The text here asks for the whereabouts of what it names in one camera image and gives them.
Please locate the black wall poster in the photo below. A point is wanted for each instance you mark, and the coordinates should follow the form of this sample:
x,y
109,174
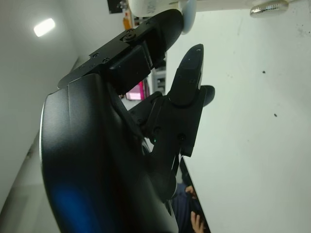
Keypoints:
x,y
116,6

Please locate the white two-slot toaster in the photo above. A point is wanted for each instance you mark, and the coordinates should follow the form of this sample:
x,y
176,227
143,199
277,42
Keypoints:
x,y
158,6

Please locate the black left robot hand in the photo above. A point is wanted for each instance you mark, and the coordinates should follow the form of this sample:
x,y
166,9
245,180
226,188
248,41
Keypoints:
x,y
102,150

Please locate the person in navy sweater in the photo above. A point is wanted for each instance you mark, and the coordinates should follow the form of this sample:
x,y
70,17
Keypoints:
x,y
187,208

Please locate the rectangular ceiling light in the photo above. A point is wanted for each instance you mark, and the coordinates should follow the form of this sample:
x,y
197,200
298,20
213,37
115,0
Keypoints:
x,y
44,26

